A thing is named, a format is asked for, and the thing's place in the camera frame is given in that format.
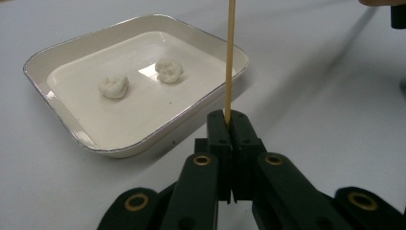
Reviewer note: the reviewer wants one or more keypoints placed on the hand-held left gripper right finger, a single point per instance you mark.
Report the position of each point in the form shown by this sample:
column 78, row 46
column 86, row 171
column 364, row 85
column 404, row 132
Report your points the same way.
column 244, row 140

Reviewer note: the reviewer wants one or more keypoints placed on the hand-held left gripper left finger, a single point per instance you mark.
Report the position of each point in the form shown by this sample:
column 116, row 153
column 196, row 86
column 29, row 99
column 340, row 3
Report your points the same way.
column 220, row 140

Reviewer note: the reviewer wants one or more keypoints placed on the square cream tray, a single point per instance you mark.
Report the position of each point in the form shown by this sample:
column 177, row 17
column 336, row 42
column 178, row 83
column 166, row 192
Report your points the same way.
column 137, row 118

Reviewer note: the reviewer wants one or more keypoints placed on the thin wooden skewer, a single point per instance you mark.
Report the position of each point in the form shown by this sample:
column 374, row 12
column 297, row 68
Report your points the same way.
column 230, row 64

